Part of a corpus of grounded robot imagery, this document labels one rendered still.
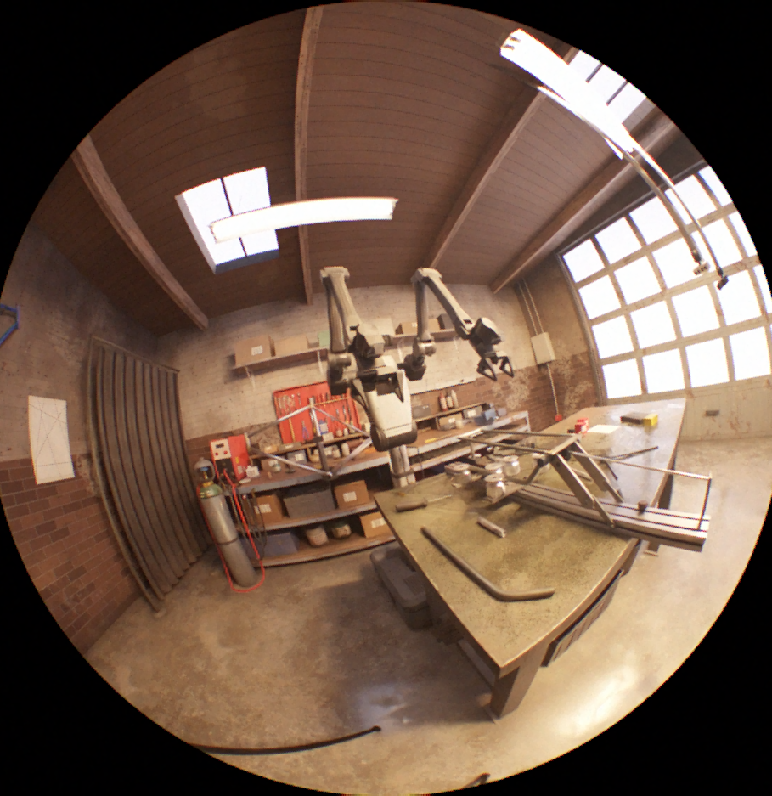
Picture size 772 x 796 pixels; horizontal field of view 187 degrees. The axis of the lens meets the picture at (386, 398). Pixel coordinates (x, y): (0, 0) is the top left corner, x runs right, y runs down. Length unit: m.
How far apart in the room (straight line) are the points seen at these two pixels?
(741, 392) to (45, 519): 5.84
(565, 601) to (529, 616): 0.06
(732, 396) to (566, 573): 3.26
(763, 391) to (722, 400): 0.65
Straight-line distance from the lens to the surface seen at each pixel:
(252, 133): 1.89
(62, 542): 2.42
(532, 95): 2.20
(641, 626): 1.49
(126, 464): 2.41
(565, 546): 0.50
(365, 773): 1.24
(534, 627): 0.38
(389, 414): 1.14
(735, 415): 3.60
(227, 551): 2.11
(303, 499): 2.02
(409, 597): 1.30
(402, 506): 0.73
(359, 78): 1.85
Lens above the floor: 1.20
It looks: 2 degrees up
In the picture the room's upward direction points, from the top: 13 degrees counter-clockwise
